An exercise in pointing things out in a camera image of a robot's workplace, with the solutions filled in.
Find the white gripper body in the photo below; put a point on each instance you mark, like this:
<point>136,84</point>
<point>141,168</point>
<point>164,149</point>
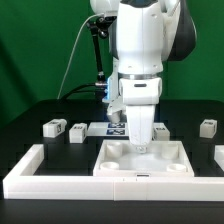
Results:
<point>140,98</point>

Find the white square tabletop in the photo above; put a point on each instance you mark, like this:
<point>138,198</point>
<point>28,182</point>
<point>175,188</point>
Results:
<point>118,158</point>

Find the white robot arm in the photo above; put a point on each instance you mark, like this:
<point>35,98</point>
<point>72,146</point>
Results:
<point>143,34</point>

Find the white fiducial marker plate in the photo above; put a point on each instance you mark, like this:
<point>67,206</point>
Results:
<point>107,129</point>

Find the white U-shaped obstacle fence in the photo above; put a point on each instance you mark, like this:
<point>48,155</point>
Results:
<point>22,183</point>

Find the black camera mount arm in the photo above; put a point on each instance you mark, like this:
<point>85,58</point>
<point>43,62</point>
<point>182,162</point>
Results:
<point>100,29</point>

